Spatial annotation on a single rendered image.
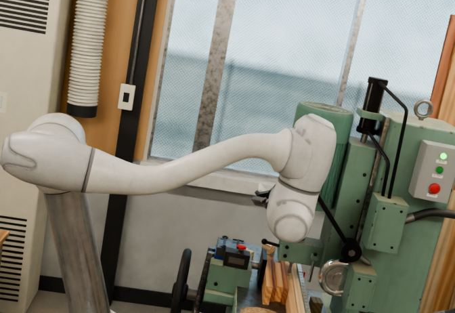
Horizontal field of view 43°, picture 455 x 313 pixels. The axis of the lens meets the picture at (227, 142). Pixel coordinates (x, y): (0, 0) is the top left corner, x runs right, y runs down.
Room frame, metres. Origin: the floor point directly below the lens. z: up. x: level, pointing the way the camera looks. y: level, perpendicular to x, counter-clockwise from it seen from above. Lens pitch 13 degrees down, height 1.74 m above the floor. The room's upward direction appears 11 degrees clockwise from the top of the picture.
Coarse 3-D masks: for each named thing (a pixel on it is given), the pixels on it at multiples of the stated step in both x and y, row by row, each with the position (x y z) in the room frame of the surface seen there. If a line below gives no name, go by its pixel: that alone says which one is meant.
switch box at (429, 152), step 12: (420, 144) 1.65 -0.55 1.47; (432, 144) 1.60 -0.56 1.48; (444, 144) 1.63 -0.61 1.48; (420, 156) 1.62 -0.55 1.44; (432, 156) 1.59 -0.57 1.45; (420, 168) 1.60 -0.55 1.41; (432, 168) 1.59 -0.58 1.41; (444, 168) 1.59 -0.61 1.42; (420, 180) 1.59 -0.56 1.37; (432, 180) 1.59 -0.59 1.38; (444, 180) 1.59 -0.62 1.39; (420, 192) 1.59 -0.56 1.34; (444, 192) 1.59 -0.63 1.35
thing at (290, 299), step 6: (288, 264) 1.85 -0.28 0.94; (288, 288) 1.67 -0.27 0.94; (288, 294) 1.63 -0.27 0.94; (294, 294) 1.63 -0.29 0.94; (288, 300) 1.59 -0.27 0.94; (294, 300) 1.59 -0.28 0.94; (288, 306) 1.57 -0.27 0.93; (294, 306) 1.56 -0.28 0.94; (288, 312) 1.55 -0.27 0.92; (294, 312) 1.52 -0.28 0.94
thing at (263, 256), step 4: (264, 252) 1.78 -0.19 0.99; (264, 256) 1.75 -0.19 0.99; (260, 260) 1.79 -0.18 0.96; (264, 260) 1.72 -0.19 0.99; (252, 264) 1.76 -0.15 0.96; (256, 264) 1.76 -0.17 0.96; (260, 264) 1.76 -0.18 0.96; (264, 264) 1.72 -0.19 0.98; (252, 268) 1.76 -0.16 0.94; (256, 268) 1.76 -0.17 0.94; (260, 268) 1.74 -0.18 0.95; (264, 268) 1.72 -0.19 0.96; (260, 272) 1.72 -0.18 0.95; (264, 272) 1.72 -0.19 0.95; (260, 276) 1.72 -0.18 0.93; (260, 280) 1.72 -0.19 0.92; (260, 284) 1.72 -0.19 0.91
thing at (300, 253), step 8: (280, 240) 1.76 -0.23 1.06; (304, 240) 1.76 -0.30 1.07; (312, 240) 1.77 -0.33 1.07; (320, 240) 1.79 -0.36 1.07; (280, 248) 1.73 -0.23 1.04; (288, 248) 1.73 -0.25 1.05; (296, 248) 1.73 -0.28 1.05; (304, 248) 1.73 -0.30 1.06; (312, 248) 1.73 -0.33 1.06; (320, 248) 1.73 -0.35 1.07; (280, 256) 1.73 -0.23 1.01; (288, 256) 1.73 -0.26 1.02; (296, 256) 1.73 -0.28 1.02; (304, 256) 1.73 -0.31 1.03; (320, 256) 1.73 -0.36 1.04; (304, 264) 1.73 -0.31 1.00
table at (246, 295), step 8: (248, 248) 2.02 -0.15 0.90; (256, 248) 2.03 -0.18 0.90; (256, 256) 1.96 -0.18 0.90; (272, 256) 1.98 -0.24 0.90; (256, 272) 1.82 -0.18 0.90; (256, 280) 1.76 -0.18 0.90; (240, 288) 1.69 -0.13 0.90; (248, 288) 1.70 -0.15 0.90; (256, 288) 1.71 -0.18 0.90; (208, 296) 1.68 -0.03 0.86; (216, 296) 1.68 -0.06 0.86; (224, 296) 1.68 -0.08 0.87; (232, 296) 1.68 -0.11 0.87; (240, 296) 1.63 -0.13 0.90; (248, 296) 1.64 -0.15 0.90; (256, 296) 1.65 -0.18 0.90; (232, 304) 1.68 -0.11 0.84; (240, 304) 1.58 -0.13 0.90; (248, 304) 1.59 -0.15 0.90; (256, 304) 1.60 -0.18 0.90; (264, 304) 1.61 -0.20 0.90; (272, 304) 1.62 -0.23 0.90; (280, 304) 1.63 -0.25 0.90; (232, 312) 1.62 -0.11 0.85; (280, 312) 1.58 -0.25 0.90
